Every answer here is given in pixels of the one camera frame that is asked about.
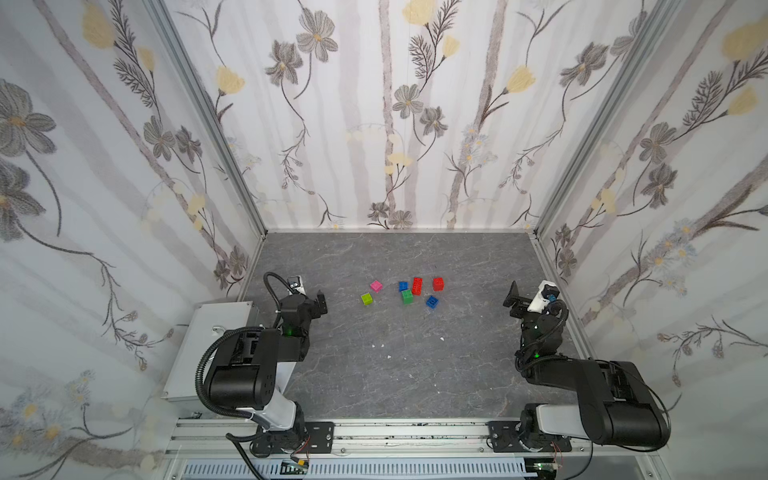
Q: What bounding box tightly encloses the long red lego brick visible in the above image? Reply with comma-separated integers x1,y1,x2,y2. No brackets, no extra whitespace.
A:
411,277,423,296

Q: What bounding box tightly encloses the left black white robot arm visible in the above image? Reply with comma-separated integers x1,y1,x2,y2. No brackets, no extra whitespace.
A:
194,292,328,457

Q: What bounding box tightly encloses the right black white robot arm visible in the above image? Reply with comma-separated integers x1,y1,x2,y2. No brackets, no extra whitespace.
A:
503,281,671,453

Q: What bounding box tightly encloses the grey metal control box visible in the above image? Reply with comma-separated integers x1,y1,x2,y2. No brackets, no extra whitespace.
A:
161,301,259,412

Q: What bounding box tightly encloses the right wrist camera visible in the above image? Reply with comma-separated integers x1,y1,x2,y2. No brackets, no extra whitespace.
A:
527,280,560,313

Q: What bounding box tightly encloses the black corrugated cable conduit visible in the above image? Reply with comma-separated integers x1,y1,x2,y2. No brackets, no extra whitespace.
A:
194,326,265,420

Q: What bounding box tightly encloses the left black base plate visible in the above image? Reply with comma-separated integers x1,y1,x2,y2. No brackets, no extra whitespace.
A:
249,421,336,458

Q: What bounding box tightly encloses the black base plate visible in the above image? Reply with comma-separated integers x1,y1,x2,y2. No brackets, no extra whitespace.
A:
249,421,336,458
487,420,572,453

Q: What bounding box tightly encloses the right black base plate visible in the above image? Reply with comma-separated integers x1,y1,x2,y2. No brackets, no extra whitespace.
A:
487,420,572,453

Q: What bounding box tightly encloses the white slotted cable duct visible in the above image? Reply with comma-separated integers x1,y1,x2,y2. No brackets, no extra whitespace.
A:
179,458,539,480

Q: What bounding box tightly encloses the aluminium mounting rail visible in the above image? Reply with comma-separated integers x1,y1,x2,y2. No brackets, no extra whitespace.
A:
161,418,661,461

